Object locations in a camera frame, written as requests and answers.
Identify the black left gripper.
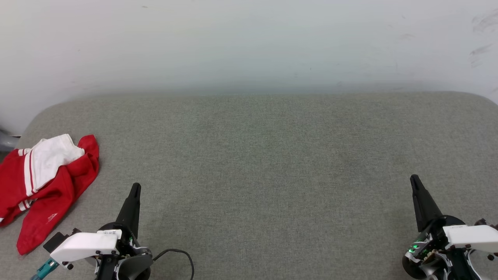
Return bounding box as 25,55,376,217
95,183,153,280

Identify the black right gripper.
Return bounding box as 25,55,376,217
402,174,469,280

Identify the red and white jersey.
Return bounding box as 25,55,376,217
0,134,100,256

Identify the grey fabric sofa cushion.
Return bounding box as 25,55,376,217
0,91,498,280

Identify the thin black cable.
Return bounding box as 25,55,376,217
153,249,195,280

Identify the teal left camera connector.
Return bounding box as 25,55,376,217
30,258,60,280

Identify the grey chair frame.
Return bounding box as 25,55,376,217
0,129,21,153

